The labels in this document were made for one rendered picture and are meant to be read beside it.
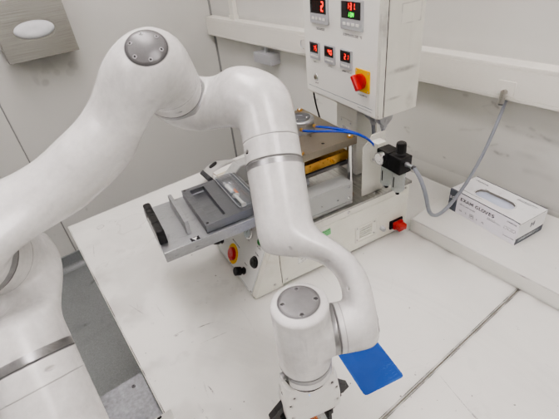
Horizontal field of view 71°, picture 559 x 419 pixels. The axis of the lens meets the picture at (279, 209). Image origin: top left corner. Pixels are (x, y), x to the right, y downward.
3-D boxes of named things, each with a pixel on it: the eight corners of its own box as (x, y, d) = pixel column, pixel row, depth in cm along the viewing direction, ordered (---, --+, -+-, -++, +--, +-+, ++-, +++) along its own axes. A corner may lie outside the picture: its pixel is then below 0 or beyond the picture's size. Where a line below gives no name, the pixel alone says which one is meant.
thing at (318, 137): (320, 130, 129) (319, 91, 122) (384, 165, 106) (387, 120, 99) (254, 151, 121) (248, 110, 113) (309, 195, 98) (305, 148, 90)
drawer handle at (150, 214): (153, 213, 107) (149, 201, 105) (168, 242, 96) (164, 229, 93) (145, 216, 106) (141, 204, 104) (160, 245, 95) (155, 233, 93)
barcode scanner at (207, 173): (240, 164, 172) (238, 147, 168) (250, 170, 167) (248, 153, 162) (200, 181, 163) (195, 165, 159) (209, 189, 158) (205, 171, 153)
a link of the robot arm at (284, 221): (340, 159, 67) (373, 340, 64) (247, 173, 66) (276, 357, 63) (352, 144, 58) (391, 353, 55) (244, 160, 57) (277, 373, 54)
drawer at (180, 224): (241, 186, 121) (237, 164, 117) (275, 221, 105) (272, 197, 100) (146, 221, 111) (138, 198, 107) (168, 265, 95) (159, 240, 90)
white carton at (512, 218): (472, 194, 129) (477, 175, 125) (541, 229, 112) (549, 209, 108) (447, 207, 125) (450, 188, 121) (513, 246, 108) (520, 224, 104)
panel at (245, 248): (213, 238, 130) (225, 187, 123) (252, 294, 108) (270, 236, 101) (207, 239, 129) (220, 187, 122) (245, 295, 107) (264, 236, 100)
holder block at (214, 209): (235, 179, 118) (234, 171, 116) (266, 210, 103) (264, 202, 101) (183, 198, 112) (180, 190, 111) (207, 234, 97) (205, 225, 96)
